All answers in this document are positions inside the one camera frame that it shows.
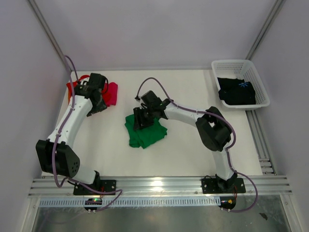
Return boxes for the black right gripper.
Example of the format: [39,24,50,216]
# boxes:
[133,106,156,131]

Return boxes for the green t shirt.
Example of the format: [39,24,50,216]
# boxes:
[125,115,168,149]

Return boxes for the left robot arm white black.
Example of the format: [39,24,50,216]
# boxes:
[36,73,108,194]

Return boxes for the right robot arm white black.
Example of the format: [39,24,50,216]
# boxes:
[133,90,237,193]

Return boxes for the orange folded t shirt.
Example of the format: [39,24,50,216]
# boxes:
[67,91,71,103]

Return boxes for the black t shirt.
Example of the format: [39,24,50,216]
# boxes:
[217,78,256,105]

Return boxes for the left black controller board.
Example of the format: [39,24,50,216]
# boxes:
[84,198,102,211]

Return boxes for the black controller board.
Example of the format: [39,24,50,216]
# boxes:
[84,198,102,211]
[219,198,237,211]

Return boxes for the right black controller board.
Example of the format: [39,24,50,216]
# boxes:
[219,198,237,211]

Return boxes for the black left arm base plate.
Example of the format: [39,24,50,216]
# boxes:
[73,179,117,196]

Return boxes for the grey slotted cable duct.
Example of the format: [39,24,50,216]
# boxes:
[38,196,220,208]

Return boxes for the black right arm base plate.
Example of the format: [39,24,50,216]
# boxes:
[201,174,246,194]

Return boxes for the aluminium mounting rail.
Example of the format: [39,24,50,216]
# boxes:
[28,175,293,198]

